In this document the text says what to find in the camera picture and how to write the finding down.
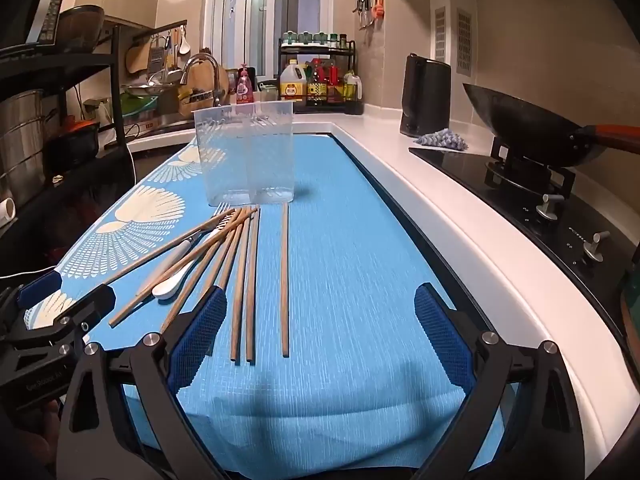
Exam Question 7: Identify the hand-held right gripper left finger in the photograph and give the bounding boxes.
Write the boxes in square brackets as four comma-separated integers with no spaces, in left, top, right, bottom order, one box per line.
[55,285,236,480]

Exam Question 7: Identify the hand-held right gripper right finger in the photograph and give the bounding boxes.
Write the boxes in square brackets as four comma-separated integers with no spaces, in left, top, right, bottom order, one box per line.
[414,282,596,480]

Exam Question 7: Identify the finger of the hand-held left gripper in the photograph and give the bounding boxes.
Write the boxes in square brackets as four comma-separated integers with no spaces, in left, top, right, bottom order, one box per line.
[20,284,118,347]
[15,271,63,312]

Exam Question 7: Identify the white ceramic spoon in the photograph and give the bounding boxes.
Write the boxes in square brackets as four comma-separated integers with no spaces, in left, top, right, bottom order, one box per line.
[151,230,231,302]

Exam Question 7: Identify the bunch of wooden chopsticks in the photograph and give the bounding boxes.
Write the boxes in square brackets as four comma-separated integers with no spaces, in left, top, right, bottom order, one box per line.
[106,202,291,363]

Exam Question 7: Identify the clear plastic container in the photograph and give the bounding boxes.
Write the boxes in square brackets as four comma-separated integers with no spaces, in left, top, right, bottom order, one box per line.
[192,99,296,208]

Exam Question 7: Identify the person's left hand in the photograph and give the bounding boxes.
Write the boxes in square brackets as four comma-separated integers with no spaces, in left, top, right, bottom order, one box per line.
[0,399,64,480]

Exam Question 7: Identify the blue patterned tablecloth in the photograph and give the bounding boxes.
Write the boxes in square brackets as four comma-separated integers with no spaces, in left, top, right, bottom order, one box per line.
[25,132,506,471]

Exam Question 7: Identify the orange pot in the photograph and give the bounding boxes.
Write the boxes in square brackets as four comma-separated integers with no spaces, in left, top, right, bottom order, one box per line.
[42,119,101,171]

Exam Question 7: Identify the steel stock pot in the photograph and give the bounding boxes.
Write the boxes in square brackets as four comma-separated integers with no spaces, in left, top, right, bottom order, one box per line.
[0,89,47,201]

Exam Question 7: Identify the black gas stove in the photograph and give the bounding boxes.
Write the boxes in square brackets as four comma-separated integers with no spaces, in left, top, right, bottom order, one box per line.
[409,145,640,331]

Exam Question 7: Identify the blue knitted dishcloth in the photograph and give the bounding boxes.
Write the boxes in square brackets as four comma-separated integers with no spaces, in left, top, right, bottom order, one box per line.
[414,129,470,152]

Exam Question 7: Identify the green basin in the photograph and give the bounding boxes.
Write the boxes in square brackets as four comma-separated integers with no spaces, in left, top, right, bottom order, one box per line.
[120,97,161,121]

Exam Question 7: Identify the black shelf rack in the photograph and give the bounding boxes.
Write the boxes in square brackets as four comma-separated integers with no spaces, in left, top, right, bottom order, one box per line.
[0,17,188,196]

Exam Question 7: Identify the black electric kettle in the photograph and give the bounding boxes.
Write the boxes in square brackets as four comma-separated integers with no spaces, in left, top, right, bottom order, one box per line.
[399,52,452,138]

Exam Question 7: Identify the wooden cutting board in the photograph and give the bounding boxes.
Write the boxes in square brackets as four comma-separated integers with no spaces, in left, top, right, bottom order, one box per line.
[187,57,231,101]

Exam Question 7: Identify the pink dish soap bottle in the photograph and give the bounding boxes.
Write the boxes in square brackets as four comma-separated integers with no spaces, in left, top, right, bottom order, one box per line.
[236,63,253,105]

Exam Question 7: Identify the metal grater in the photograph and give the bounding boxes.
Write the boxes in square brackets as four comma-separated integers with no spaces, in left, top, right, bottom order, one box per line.
[148,35,166,73]

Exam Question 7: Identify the dark bowl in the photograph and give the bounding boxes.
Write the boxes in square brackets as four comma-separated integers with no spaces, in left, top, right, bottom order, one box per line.
[60,5,106,53]

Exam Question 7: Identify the yellow oil jug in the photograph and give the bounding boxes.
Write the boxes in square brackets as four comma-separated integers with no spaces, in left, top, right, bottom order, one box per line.
[279,59,307,107]

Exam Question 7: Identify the chrome kitchen faucet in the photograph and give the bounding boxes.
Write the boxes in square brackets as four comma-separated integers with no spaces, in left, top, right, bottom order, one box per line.
[180,52,227,108]

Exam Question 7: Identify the white button panel device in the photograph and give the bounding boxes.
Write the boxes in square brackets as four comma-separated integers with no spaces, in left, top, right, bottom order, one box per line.
[25,0,71,43]

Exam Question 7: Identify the row of sauce bottles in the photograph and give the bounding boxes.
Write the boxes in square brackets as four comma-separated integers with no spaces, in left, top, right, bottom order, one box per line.
[306,57,363,106]

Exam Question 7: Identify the black spice rack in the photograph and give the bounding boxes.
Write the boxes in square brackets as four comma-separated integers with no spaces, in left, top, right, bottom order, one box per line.
[278,38,365,115]

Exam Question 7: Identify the row of spice jars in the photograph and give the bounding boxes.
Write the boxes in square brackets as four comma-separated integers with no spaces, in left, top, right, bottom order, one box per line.
[282,31,348,47]

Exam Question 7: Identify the hanging kitchen tools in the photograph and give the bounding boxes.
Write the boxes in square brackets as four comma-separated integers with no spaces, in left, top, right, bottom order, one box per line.
[352,0,388,31]

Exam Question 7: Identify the white cable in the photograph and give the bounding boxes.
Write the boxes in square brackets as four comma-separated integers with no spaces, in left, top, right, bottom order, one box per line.
[0,140,138,281]

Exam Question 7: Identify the black wok with orange handle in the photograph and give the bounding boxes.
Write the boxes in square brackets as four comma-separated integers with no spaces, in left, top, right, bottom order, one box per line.
[462,82,640,171]

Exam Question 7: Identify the wide wall vent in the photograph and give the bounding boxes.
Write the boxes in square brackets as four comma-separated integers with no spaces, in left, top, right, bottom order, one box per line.
[456,9,473,72]

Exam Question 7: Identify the narrow wall vent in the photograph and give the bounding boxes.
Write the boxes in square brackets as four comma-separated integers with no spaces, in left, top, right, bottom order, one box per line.
[434,7,447,63]

